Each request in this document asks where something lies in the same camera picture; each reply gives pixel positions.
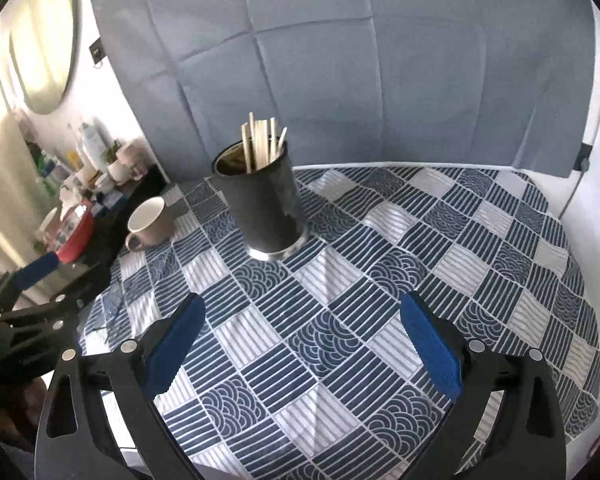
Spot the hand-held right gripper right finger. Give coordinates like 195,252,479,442
399,290,567,480

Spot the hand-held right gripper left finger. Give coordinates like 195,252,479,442
34,291,207,480

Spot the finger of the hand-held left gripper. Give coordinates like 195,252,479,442
0,252,62,313
0,261,114,332

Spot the black cylindrical utensil holder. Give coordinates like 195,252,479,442
211,137,309,262

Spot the set of wooden chopsticks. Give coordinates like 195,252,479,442
240,112,288,173

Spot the red bowl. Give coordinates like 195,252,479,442
55,200,97,265

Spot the light curtain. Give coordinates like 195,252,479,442
0,25,46,301

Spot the green bottle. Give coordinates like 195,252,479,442
35,152,57,182

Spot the blue white patterned tablecloth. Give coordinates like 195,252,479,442
77,164,600,480

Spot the beige ceramic mug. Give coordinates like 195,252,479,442
125,196,176,253

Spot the white plant pot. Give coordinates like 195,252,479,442
106,159,132,184

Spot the white bottle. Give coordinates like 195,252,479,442
79,119,109,174

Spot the pink pot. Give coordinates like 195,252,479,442
117,141,149,181

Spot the grey backdrop cloth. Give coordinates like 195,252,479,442
89,0,597,178

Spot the grey cable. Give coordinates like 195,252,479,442
559,167,587,218

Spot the oval wall mirror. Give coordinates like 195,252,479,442
9,0,79,115

